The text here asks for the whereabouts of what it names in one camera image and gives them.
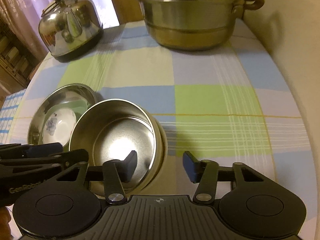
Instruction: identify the blue white patterned cloth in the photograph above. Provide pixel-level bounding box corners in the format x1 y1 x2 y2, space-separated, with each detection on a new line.
0 89 27 133

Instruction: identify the stainless steel steamer pot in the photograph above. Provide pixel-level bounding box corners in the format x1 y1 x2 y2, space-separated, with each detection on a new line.
122 0 265 51

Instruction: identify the stainless steel kettle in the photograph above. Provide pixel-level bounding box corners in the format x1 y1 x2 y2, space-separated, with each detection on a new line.
38 0 104 63

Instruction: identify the sheer pink curtain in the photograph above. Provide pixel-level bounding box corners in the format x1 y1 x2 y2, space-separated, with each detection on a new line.
50 0 119 29

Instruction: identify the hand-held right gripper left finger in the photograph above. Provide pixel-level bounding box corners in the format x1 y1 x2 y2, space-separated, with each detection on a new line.
56 150 138 203

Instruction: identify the stainless steel plate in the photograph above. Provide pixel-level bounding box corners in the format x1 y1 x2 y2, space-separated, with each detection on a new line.
27 83 99 147

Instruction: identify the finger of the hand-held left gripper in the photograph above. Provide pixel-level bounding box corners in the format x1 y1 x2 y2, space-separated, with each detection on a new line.
0 142 63 158
0 149 89 173

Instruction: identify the beige patterned curtain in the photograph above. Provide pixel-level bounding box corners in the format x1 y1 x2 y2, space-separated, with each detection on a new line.
0 0 59 55

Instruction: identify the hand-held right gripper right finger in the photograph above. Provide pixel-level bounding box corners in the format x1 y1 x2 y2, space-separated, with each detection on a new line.
182 151 265 203

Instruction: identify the checked tablecloth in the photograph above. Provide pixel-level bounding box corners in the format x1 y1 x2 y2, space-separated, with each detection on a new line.
0 19 310 198

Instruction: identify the green square plate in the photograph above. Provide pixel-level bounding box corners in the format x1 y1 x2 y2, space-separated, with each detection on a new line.
46 99 88 120

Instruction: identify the stainless steel bowl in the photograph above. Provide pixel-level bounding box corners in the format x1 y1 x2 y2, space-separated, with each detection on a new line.
69 98 155 195

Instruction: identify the white floral small dish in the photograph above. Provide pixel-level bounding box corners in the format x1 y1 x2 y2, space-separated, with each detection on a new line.
42 108 77 143

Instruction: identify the wooden panel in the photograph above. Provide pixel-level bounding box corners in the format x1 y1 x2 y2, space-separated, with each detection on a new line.
105 0 146 27

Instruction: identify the dark storage shelf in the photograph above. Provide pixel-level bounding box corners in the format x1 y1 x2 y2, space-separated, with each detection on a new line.
0 22 43 88

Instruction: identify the cream ribbed bowl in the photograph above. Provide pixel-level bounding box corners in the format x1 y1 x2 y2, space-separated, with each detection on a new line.
89 116 168 198

